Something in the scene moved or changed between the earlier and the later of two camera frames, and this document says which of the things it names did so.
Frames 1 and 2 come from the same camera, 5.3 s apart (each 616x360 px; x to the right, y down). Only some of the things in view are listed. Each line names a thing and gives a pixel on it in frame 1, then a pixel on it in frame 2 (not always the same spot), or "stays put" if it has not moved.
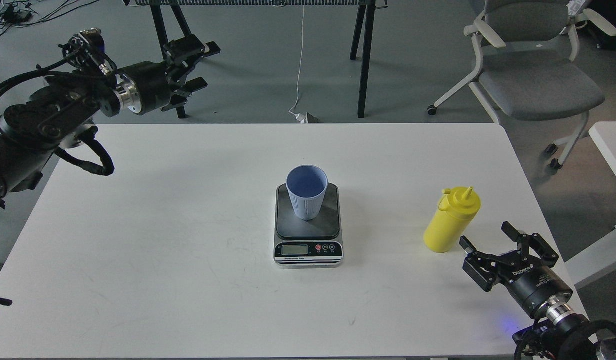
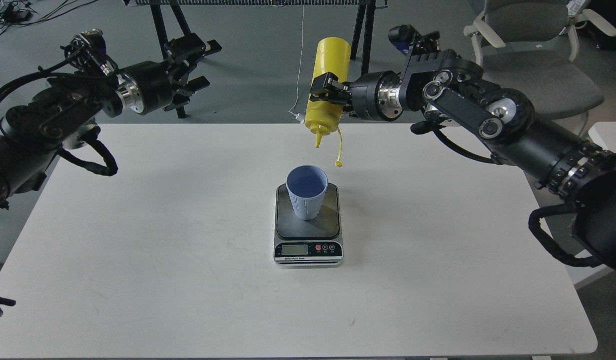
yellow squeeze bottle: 458,208 → 332,54
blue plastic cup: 307,184 stays put
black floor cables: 9,15 stays put
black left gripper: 152,79 stays put
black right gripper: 531,283 → 378,96
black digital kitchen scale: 303,243 stays put
